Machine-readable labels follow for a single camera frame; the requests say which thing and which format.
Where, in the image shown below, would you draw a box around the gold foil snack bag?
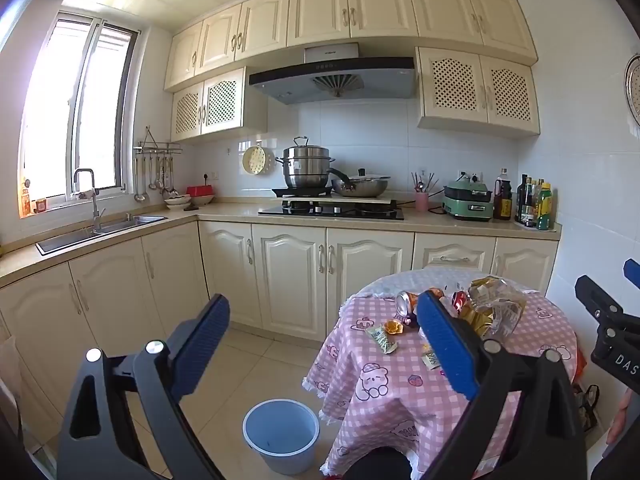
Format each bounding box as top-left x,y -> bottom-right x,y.
458,276 -> 527,342

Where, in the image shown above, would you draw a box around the orange peel piece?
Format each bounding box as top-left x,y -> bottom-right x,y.
383,318 -> 405,336

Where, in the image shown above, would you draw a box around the green white snack wrapper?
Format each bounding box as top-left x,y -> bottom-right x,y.
366,326 -> 398,356

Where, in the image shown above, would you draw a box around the blue plastic trash bucket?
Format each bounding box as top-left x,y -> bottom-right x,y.
242,399 -> 320,476

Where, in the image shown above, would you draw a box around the steel kitchen sink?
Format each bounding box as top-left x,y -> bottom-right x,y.
36,214 -> 166,256

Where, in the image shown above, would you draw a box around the kitchen window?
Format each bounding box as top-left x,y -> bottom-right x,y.
18,12 -> 139,218

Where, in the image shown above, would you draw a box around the person's right hand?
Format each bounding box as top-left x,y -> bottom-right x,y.
606,388 -> 634,445

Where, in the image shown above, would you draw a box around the green condiment bottle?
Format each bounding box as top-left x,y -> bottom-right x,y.
536,182 -> 553,231

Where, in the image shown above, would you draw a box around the small green wrapper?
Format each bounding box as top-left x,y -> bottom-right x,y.
421,349 -> 440,370

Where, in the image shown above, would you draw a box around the dark soy sauce bottle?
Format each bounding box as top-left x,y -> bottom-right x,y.
494,168 -> 512,220

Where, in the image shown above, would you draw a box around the pink checkered tablecloth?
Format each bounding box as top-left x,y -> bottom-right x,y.
300,264 -> 580,479

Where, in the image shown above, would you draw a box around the cream lower cabinets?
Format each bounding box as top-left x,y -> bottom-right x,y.
1,214 -> 560,442

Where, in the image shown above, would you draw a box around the cream cabinets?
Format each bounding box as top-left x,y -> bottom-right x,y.
1,214 -> 560,442
165,0 -> 540,141

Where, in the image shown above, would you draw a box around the silver orange soda can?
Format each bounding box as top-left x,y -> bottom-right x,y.
396,290 -> 419,318

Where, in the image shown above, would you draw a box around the green electric cooker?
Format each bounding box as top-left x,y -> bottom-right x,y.
442,172 -> 494,221

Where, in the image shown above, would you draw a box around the chrome faucet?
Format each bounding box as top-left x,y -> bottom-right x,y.
73,168 -> 104,233

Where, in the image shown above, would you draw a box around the pink chopstick holder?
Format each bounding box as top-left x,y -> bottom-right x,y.
414,192 -> 430,212

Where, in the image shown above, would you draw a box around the white bowls stack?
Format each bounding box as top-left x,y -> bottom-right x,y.
164,194 -> 191,210

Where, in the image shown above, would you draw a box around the cream upper cabinets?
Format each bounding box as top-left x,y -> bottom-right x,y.
165,0 -> 540,141

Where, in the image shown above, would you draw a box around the red box on counter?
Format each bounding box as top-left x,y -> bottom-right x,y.
186,184 -> 214,198

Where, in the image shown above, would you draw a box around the steel wok with lid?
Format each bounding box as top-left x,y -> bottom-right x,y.
329,168 -> 390,198

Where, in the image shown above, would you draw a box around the hanging utensil rack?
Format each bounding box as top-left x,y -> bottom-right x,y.
132,126 -> 182,204

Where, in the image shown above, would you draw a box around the black gas stove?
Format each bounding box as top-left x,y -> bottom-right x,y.
258,188 -> 404,220

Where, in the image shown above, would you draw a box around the yellow round steamer tray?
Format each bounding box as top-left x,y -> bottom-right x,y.
242,144 -> 268,176

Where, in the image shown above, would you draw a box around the stainless steel steamer pot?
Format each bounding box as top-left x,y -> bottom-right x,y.
276,136 -> 334,190

